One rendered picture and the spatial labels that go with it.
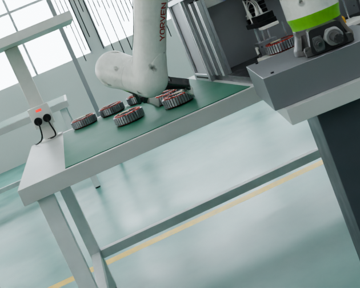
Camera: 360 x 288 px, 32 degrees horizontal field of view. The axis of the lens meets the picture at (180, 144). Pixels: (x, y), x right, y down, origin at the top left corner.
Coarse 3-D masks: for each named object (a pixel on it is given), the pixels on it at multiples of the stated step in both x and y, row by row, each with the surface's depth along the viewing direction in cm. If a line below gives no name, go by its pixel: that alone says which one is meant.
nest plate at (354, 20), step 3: (351, 18) 225; (354, 18) 222; (357, 18) 219; (348, 21) 221; (351, 21) 218; (354, 21) 214; (357, 21) 214; (348, 24) 214; (351, 24) 214; (354, 24) 214
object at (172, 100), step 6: (180, 90) 221; (168, 96) 220; (174, 96) 213; (180, 96) 212; (186, 96) 213; (192, 96) 214; (162, 102) 216; (168, 102) 213; (174, 102) 212; (180, 102) 212; (186, 102) 213; (168, 108) 214
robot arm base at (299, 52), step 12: (324, 24) 144; (336, 24) 143; (300, 36) 151; (312, 36) 144; (324, 36) 143; (336, 36) 136; (348, 36) 144; (300, 48) 152; (312, 48) 145; (324, 48) 144
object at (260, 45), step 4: (268, 40) 229; (272, 40) 229; (256, 44) 231; (260, 44) 229; (264, 44) 229; (260, 48) 229; (264, 48) 229; (260, 52) 230; (264, 52) 229; (260, 56) 232
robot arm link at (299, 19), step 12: (288, 0) 148; (300, 0) 147; (312, 0) 146; (324, 0) 146; (336, 0) 149; (288, 12) 150; (300, 12) 148; (312, 12) 147; (324, 12) 147; (336, 12) 149; (300, 24) 149; (312, 24) 148
